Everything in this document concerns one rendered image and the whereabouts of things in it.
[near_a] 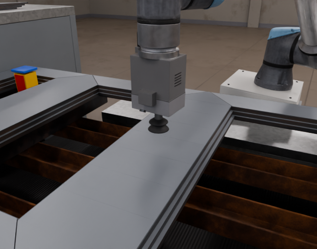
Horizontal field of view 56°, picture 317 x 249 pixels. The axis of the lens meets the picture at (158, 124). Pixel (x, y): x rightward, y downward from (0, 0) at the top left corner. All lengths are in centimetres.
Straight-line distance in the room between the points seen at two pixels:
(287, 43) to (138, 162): 82
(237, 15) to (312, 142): 854
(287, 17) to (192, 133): 868
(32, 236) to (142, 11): 37
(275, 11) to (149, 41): 884
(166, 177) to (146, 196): 6
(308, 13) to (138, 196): 76
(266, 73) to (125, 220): 94
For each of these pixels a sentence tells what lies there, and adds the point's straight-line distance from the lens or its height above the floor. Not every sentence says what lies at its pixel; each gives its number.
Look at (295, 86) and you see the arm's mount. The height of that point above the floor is 77.
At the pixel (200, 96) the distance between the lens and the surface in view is 90.
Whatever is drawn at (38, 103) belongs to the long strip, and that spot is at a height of 85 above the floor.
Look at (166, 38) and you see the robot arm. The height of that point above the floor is 107.
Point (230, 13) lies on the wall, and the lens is 957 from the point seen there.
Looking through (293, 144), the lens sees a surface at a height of 68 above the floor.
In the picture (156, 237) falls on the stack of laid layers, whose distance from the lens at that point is 44.
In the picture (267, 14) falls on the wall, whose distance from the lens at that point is 934.
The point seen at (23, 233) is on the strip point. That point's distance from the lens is 46.
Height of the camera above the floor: 115
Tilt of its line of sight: 26 degrees down
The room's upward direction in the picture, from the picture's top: straight up
